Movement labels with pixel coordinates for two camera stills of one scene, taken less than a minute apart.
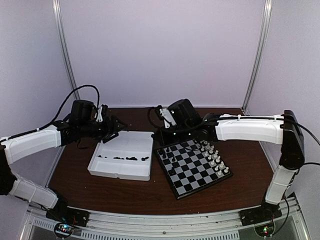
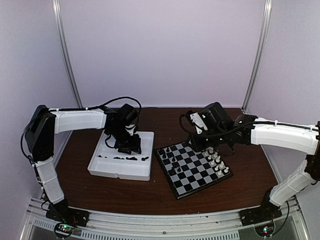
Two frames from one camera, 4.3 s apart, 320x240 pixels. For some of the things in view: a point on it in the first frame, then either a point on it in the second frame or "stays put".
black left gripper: (109, 131) → (134, 146)
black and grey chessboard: (190, 167) stays put
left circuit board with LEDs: (63, 229) stays put
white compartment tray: (129, 156) stays put
